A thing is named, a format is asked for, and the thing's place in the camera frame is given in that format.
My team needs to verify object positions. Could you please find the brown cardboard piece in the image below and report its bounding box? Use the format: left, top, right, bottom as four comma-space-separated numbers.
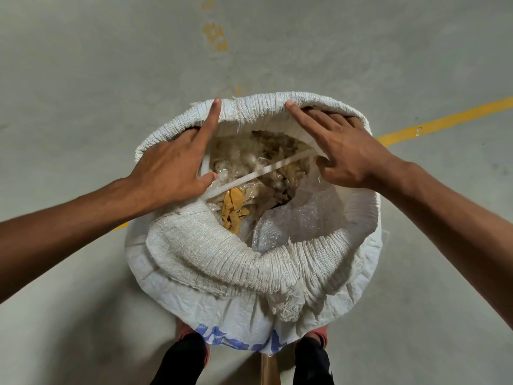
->
260, 352, 282, 385

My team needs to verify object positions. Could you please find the crumpled yellow tape scrap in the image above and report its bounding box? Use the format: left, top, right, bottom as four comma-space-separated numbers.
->
220, 187, 251, 234

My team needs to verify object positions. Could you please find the pile of brown waste scraps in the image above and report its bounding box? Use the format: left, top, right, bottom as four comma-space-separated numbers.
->
208, 130, 318, 209

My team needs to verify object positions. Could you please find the person's red shoe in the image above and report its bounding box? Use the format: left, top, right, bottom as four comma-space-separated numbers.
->
304, 326, 330, 350
176, 320, 211, 368

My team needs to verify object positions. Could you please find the person's left hand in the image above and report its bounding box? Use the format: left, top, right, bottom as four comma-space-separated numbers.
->
127, 98, 222, 215

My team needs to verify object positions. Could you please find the person's left leg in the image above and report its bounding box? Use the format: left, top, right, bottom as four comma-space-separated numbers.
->
150, 332, 209, 385

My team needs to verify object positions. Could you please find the person's right forearm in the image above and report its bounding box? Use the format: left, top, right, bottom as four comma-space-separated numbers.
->
383, 158, 513, 330

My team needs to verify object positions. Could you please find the person's right leg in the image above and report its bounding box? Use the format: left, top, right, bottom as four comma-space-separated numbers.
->
293, 336, 335, 385

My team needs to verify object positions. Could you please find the person's left red shoe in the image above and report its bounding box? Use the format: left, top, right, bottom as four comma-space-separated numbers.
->
176, 320, 211, 368

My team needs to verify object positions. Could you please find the person's right red shoe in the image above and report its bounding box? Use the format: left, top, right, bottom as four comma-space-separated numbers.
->
304, 326, 330, 350

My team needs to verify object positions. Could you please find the white plastic strap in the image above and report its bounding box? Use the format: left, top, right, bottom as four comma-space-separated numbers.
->
200, 149, 319, 202

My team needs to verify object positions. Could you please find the large white woven sack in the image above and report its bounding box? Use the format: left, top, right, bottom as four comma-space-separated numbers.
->
124, 91, 384, 354

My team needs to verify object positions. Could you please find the person's left forearm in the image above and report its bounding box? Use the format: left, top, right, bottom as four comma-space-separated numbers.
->
0, 176, 139, 305

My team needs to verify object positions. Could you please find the person's right hand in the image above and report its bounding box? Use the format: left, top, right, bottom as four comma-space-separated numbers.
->
285, 100, 403, 191

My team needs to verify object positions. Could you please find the clear plastic bag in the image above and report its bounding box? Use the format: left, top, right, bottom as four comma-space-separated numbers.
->
252, 176, 346, 254

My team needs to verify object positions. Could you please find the person's leg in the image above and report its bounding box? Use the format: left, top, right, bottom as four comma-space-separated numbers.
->
150, 332, 209, 385
293, 336, 335, 385

